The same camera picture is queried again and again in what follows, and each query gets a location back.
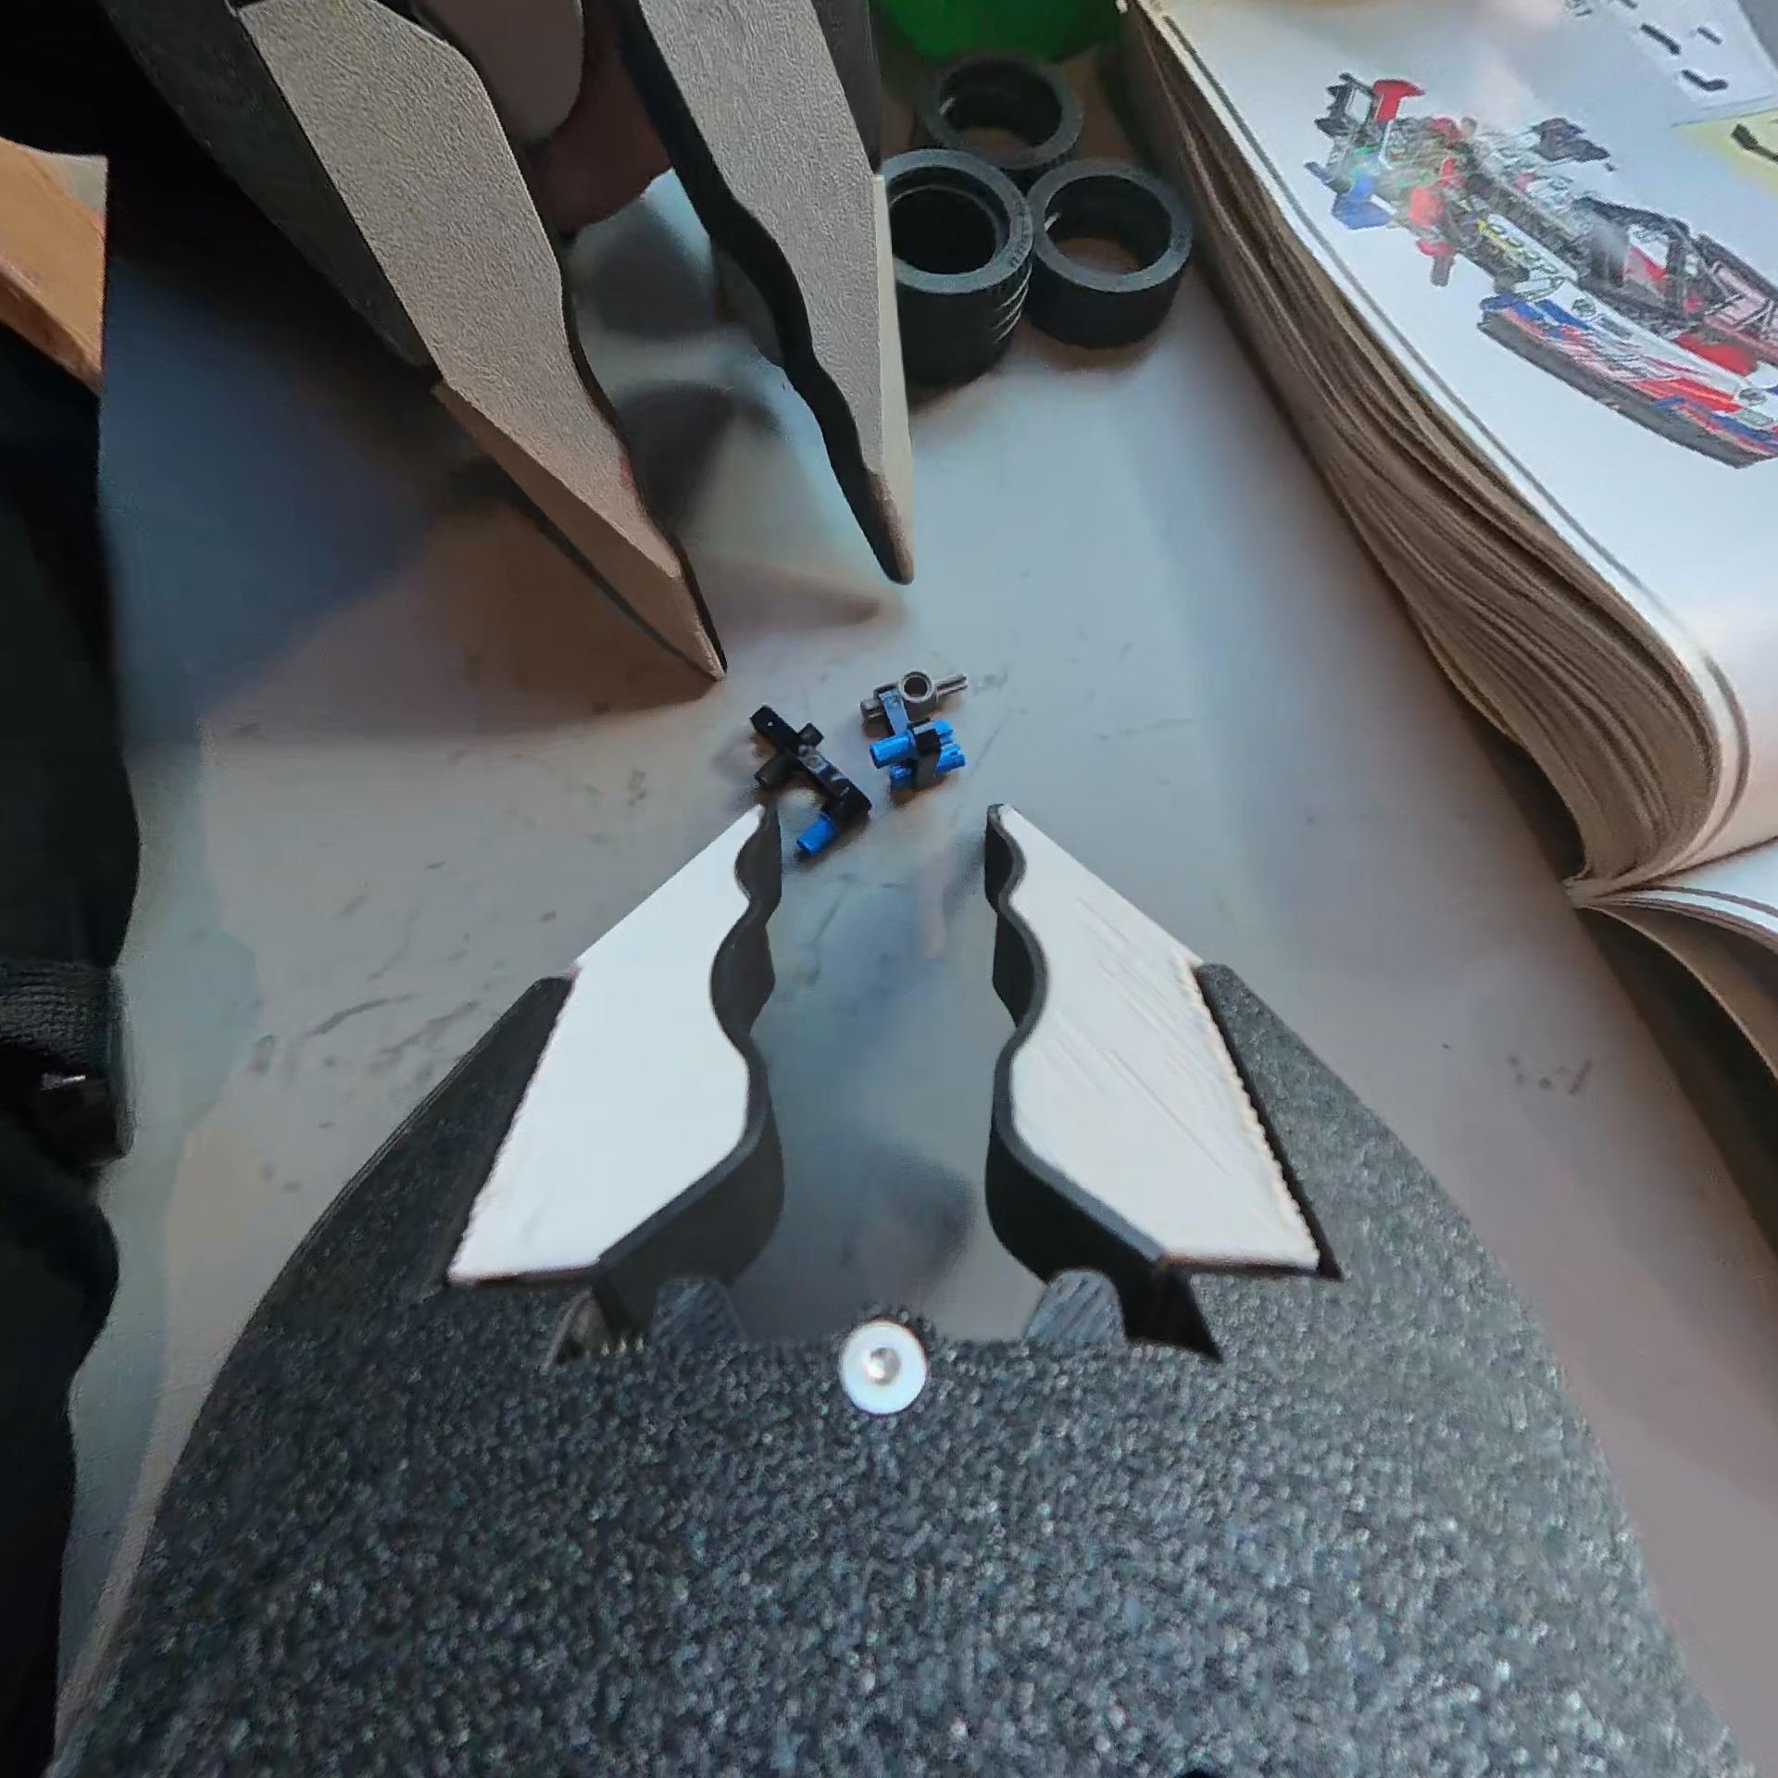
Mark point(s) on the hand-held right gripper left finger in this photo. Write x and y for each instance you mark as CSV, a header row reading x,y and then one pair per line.
x,y
625,1098

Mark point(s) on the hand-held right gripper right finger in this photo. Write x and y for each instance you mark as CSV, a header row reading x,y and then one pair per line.
x,y
1152,1098

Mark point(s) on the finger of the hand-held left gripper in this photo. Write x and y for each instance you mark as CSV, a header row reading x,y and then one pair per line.
x,y
472,250
820,208

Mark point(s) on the black connector with blue pin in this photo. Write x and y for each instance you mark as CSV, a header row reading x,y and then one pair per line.
x,y
799,758

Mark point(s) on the grey desk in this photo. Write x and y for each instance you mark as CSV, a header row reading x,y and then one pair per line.
x,y
1182,626

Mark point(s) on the person's left hand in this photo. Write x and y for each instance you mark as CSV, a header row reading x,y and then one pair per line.
x,y
611,168

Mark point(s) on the ribbed black rubber tyre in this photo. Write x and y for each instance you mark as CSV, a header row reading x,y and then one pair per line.
x,y
959,333

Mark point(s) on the wooden furniture piece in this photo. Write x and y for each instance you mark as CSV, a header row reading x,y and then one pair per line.
x,y
49,263

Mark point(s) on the green plastic bin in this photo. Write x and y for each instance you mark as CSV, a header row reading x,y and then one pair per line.
x,y
1000,22

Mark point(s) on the person's black clothing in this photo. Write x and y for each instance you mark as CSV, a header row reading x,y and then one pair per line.
x,y
41,696

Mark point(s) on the open building instruction book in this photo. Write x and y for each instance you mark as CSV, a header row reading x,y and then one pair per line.
x,y
1597,485

